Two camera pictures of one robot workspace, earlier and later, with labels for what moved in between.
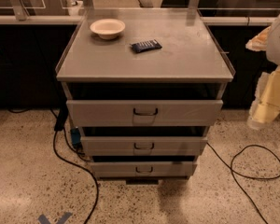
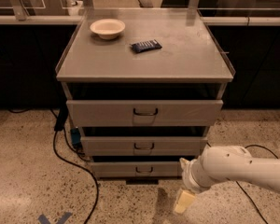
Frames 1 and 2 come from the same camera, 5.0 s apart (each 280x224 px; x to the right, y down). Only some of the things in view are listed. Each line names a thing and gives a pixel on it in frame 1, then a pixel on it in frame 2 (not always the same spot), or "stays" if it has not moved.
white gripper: [279, 44] to [190, 175]
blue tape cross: [44, 220] stays
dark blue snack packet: [146, 46] stays
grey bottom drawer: [143, 170] stays
